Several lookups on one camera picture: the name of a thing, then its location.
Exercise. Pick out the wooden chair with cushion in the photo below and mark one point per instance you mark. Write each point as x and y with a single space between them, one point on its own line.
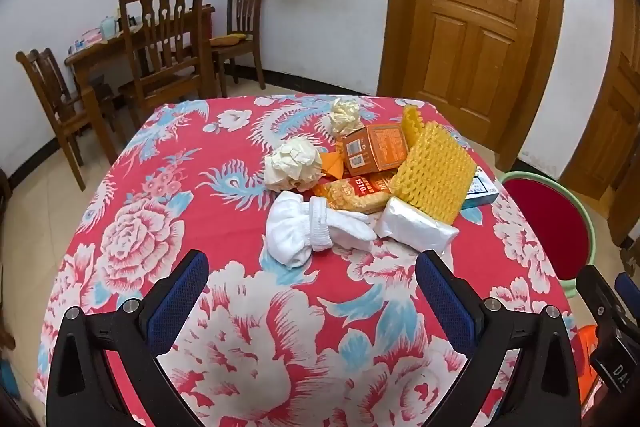
245 22

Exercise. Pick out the white sock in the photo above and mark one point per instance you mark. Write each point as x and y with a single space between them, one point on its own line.
310 227

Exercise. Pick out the yellow foam fruit net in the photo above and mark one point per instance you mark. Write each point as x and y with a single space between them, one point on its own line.
432 172

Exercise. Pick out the white medicine box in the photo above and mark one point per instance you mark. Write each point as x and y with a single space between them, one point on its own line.
481 194

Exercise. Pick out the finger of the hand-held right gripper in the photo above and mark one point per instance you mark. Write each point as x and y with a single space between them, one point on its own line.
629 289
597 294

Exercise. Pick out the cream paper ball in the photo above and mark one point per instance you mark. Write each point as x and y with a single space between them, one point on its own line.
345 117
293 166

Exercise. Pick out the open wooden door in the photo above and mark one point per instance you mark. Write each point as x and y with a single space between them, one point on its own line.
610 107

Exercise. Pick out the closed wooden door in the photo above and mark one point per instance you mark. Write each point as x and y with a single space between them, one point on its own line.
470 7

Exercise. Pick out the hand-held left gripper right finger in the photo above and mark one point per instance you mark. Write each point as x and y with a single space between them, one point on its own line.
445 302

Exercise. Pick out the orange carton box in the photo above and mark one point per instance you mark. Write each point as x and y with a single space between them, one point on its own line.
380 147

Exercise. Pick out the orange snack packet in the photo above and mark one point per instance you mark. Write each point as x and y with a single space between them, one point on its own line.
350 194

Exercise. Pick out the pink packet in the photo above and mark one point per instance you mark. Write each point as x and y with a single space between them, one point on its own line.
90 38

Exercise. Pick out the red basin with green rim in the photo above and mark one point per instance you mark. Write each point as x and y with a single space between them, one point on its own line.
545 227

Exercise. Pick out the wooden dining table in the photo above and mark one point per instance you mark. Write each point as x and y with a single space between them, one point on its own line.
100 52

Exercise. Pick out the orange plastic stool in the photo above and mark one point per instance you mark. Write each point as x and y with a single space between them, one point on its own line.
586 357

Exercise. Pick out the red floral tablecloth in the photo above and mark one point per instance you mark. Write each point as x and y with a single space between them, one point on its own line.
225 207

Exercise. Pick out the tall-backed wooden chair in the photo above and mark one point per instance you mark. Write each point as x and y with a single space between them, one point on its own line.
165 37

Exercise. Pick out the low-backed wooden chair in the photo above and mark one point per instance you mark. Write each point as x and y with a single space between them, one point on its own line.
50 92

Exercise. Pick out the yellow seat cushion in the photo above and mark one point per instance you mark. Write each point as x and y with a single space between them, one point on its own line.
227 39

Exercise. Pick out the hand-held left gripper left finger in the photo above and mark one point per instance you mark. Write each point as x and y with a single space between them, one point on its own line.
180 302

